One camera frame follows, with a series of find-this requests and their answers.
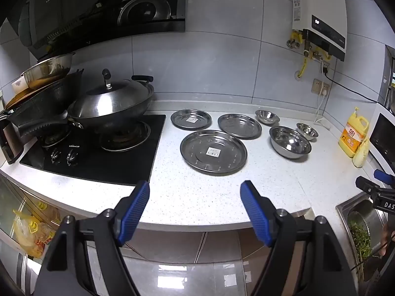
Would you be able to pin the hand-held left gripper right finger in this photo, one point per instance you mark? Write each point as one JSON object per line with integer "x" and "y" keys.
{"x": 256, "y": 209}

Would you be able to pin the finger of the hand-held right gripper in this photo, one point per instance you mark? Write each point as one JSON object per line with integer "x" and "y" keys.
{"x": 368, "y": 185}
{"x": 385, "y": 178}

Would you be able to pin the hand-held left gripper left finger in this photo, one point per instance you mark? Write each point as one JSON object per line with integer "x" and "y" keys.
{"x": 135, "y": 209}

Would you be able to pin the large steel bowl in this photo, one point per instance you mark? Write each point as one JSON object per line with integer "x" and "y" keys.
{"x": 288, "y": 145}

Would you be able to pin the large steel plate with label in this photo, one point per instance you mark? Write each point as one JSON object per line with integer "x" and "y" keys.
{"x": 197, "y": 157}

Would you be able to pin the small steel bowl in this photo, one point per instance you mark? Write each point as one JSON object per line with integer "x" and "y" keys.
{"x": 267, "y": 117}
{"x": 307, "y": 131}

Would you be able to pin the medium steel plate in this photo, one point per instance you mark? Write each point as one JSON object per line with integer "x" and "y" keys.
{"x": 239, "y": 125}

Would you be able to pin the small steel plate with label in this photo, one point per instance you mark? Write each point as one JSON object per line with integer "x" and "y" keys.
{"x": 182, "y": 121}

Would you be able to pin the pale napa cabbage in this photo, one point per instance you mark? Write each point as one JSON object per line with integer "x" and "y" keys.
{"x": 361, "y": 157}

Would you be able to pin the steel kitchen sink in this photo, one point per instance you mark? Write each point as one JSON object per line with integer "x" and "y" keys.
{"x": 344, "y": 209}

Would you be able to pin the white microwave oven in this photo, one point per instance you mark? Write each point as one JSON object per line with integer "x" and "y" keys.
{"x": 382, "y": 141}

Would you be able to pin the steel basin with greens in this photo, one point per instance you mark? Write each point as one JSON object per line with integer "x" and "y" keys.
{"x": 359, "y": 234}

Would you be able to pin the yellow detergent bottle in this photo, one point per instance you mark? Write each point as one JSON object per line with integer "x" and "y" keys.
{"x": 351, "y": 135}

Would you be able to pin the black glass gas stove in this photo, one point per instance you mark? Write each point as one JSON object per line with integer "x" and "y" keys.
{"x": 92, "y": 163}

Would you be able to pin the black wok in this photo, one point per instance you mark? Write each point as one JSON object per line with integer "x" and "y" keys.
{"x": 123, "y": 121}

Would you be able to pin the cooking oil bottle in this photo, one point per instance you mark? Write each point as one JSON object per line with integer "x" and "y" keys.
{"x": 43, "y": 240}

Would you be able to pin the yellow oil bottle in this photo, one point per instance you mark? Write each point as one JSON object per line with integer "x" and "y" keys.
{"x": 26, "y": 237}

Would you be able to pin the steel wok lid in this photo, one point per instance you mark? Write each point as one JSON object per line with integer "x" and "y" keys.
{"x": 114, "y": 98}

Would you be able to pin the black frying pan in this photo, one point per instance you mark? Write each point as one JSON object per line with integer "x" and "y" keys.
{"x": 46, "y": 104}

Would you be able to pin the wooden board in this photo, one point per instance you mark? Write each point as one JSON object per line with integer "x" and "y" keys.
{"x": 24, "y": 97}

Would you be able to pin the steel basin with brown liquid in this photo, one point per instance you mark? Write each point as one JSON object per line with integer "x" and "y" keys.
{"x": 46, "y": 69}

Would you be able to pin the small white bowl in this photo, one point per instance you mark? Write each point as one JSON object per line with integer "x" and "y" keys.
{"x": 19, "y": 85}

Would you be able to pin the white gas water heater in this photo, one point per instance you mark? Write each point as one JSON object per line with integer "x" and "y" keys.
{"x": 321, "y": 0}

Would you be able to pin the black range hood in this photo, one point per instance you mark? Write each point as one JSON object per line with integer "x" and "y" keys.
{"x": 77, "y": 6}

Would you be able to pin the metal window frame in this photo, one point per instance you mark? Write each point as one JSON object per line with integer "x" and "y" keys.
{"x": 389, "y": 67}

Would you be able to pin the beige wall outlet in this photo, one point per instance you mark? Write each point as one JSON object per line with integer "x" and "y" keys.
{"x": 317, "y": 86}

